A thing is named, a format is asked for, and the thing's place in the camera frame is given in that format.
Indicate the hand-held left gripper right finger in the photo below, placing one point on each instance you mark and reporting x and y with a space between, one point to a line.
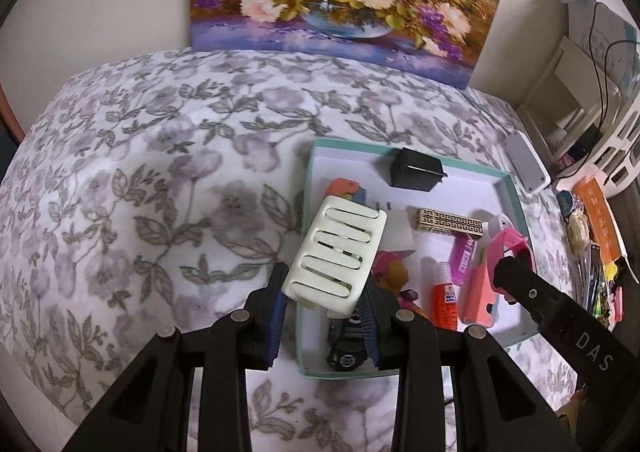
370 327

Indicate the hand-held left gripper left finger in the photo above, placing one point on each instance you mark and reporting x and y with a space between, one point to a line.
275 317

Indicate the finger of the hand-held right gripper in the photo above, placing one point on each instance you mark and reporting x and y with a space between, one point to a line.
520 282

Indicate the black toy car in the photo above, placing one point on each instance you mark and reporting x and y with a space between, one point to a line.
350 337

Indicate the pink wristband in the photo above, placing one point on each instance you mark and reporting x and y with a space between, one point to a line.
510 241

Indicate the salmon pink case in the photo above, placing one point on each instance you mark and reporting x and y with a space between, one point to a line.
477 294

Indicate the pink brown toy figure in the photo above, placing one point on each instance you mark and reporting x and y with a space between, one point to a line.
395 274

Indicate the white curved plastic piece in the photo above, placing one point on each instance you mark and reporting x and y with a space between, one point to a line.
500 223

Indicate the magenta tube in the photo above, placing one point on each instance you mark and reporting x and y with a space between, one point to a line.
462 257

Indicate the red glue bottle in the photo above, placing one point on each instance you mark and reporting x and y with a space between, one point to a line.
445 299

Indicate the cream slotted soap dish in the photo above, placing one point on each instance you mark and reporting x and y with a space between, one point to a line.
335 252

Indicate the gold patterned box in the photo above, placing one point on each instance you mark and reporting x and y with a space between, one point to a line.
450 223

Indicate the orange block toy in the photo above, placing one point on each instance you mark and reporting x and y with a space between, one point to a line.
342 187

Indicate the black charger plug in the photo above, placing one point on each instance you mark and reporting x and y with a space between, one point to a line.
412 170

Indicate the teal cardboard tray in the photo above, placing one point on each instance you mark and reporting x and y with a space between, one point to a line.
360 166

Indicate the person's right hand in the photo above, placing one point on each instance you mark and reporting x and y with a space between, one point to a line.
570 414

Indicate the pile of small clutter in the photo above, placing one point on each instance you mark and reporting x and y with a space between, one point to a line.
612 292

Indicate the silver smartphone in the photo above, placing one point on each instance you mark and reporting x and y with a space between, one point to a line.
590 274

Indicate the beige rolled item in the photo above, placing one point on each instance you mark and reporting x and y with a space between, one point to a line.
580 232

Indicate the blue tape roll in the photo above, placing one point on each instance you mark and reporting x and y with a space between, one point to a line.
565 202

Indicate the orange box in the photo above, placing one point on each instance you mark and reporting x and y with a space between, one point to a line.
597 212

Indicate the white plastic lattice basket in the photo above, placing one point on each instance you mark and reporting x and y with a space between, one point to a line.
625 131

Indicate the white wooden shelf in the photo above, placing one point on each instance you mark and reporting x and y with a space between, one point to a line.
565 76

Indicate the brown wooden furniture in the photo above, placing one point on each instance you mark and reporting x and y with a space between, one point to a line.
7 116

